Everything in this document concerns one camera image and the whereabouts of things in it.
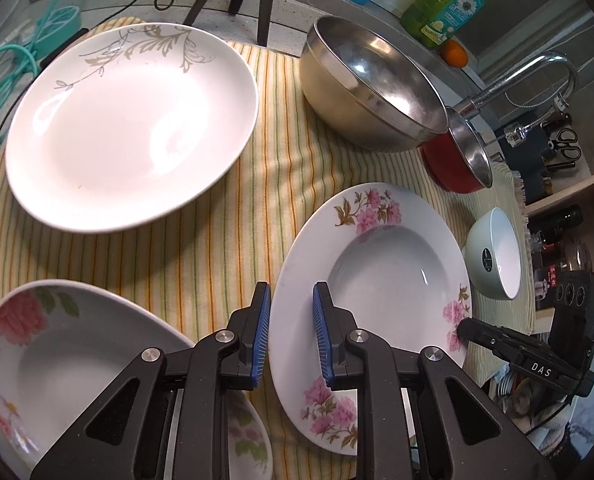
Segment deep plate pink peony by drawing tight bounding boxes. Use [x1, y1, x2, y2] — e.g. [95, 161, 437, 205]
[0, 280, 272, 479]

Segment white plate pink flowers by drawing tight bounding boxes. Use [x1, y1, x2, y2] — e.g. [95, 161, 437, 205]
[269, 182, 472, 455]

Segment white plate grey leaf pattern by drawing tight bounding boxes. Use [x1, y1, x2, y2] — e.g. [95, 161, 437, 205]
[4, 23, 259, 234]

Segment chrome kitchen faucet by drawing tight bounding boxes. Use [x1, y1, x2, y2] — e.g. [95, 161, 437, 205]
[452, 51, 578, 118]

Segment small white ceramic bowl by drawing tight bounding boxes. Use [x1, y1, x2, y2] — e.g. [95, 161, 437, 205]
[462, 207, 521, 300]

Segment yellow striped cloth mat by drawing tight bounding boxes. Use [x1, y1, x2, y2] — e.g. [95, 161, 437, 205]
[0, 16, 538, 480]

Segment black scissors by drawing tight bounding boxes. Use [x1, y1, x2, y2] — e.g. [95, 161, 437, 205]
[542, 127, 582, 172]

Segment red pot steel interior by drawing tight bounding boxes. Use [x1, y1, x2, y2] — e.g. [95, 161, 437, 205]
[421, 108, 493, 194]

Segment orange fruit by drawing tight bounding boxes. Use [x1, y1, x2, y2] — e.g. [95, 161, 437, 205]
[438, 39, 469, 68]

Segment large stainless steel bowl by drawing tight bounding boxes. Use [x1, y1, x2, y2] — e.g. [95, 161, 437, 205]
[299, 15, 449, 152]

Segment green dish soap bottle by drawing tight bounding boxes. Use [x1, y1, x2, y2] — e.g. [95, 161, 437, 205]
[400, 0, 486, 50]

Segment teal round fan gadget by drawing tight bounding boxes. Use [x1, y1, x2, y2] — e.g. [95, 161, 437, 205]
[35, 6, 81, 52]

